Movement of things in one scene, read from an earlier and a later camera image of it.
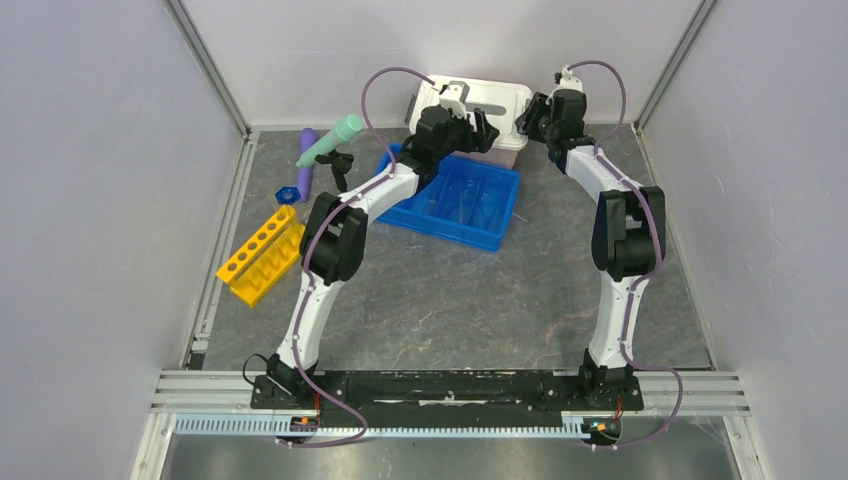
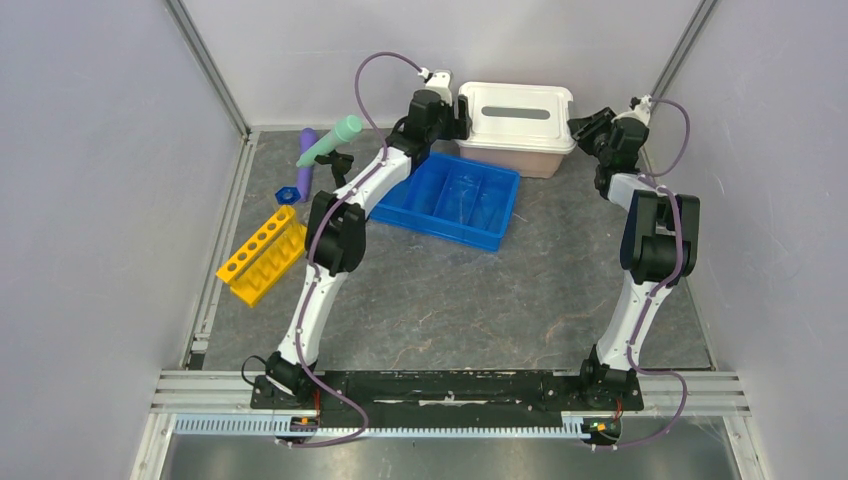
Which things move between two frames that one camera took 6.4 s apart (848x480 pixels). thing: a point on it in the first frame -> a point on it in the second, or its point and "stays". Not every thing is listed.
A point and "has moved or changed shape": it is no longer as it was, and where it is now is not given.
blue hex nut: x=288 y=195 stays
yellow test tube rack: x=267 y=258 stays
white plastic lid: x=498 y=99 stays
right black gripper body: x=535 y=122 -> x=592 y=135
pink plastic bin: x=493 y=156 has moved or changed shape
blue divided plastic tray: x=469 y=201 stays
